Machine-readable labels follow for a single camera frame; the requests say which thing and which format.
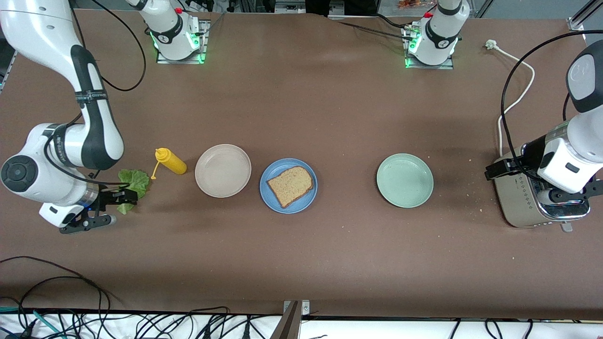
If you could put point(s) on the blue round plate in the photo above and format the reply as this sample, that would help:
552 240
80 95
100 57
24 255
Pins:
305 199

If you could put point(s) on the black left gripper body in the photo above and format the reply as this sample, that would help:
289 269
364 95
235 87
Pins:
531 151

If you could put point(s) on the beige round plate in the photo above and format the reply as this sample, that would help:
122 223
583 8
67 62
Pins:
223 170

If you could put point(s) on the beige chrome toaster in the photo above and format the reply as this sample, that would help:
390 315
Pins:
518 202

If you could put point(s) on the orange snack packet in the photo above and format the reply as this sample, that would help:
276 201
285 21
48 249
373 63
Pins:
414 4

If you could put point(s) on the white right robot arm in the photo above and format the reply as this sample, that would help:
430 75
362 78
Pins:
94 117

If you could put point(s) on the yellow mustard squeeze bottle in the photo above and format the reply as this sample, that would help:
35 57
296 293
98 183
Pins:
173 162

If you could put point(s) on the pale green round plate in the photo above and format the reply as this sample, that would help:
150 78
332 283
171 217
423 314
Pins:
405 181

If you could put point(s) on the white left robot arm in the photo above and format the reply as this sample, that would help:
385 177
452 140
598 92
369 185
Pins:
579 146

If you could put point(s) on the green lettuce leaf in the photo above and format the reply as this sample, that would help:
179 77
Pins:
136 181

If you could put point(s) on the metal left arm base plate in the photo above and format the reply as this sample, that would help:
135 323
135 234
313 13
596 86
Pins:
431 67

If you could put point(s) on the brown bread slice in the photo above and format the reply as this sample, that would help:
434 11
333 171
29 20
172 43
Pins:
289 186

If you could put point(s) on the metal table edge bracket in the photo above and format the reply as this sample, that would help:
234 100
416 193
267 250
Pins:
292 320

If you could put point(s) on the aluminium frame profile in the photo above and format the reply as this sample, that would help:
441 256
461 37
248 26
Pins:
575 23
7 70

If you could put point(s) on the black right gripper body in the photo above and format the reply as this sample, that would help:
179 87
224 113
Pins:
104 198

